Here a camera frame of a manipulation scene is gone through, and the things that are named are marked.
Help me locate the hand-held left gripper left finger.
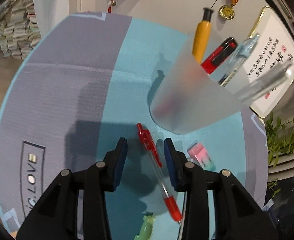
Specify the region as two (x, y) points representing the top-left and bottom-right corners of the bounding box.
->
(16, 137), (128, 240)

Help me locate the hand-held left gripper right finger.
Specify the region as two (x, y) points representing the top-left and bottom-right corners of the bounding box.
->
(163, 138), (279, 240)

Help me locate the pink and green eraser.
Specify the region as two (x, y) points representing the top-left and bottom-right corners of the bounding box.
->
(187, 142), (215, 172)

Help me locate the red ballpoint pen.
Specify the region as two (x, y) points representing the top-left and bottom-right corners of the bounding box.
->
(136, 123), (183, 224)

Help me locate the frosted plastic cup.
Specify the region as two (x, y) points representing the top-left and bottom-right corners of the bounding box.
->
(149, 29), (252, 135)

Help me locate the green pen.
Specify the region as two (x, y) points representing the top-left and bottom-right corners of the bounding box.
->
(134, 212), (155, 240)

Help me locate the red utility knife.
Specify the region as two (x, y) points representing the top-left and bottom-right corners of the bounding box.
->
(200, 37), (238, 75)

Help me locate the clear pen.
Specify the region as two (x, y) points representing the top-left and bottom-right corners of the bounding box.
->
(234, 61), (294, 103)
(218, 33), (260, 85)

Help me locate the yellow marker with black cap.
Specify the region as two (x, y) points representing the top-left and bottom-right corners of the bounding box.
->
(192, 8), (214, 63)

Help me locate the grey and blue tablecloth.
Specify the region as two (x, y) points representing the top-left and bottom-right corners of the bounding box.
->
(0, 11), (269, 240)

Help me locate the green potted plant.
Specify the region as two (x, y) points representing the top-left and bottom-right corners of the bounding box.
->
(261, 112), (294, 205)

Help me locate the framed calligraphy sign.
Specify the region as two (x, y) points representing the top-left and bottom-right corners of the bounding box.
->
(247, 6), (294, 118)

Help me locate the gold medal with striped ribbon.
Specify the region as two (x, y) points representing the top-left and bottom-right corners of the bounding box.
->
(218, 0), (250, 20)

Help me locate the tall stack of papers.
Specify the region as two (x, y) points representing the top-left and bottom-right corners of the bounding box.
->
(0, 0), (41, 60)

